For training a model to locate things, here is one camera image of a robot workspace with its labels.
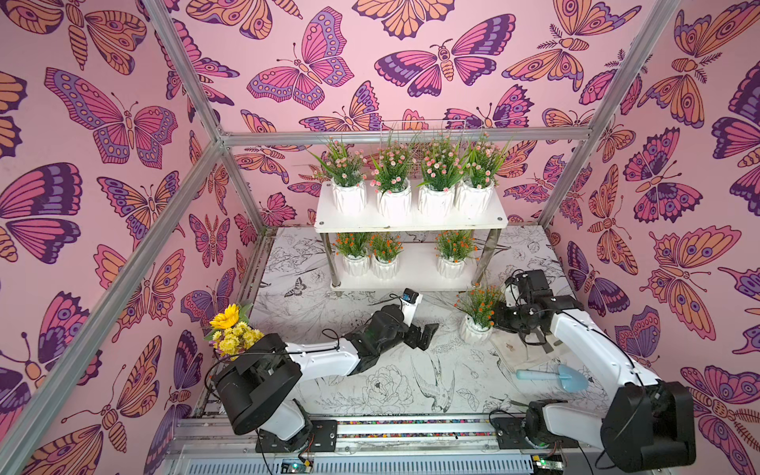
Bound orange flower pot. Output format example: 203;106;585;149
369;233;403;280
454;286;504;346
336;233;372;277
435;230;478;279

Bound pink flower pot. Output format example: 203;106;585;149
313;141;367;216
418;137;467;221
454;135;506;219
370;138;416;222

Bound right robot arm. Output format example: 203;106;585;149
495;270;697;473

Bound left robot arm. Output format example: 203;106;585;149
212;304;439;452

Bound white two-tier rack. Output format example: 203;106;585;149
315;182;508;293

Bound light blue scoop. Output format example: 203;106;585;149
516;364;589;393

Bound yellow flower bouquet vase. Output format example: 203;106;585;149
205;304;264;359

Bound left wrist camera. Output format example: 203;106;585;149
401;288;424;327

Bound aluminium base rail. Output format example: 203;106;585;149
159;412;654;475

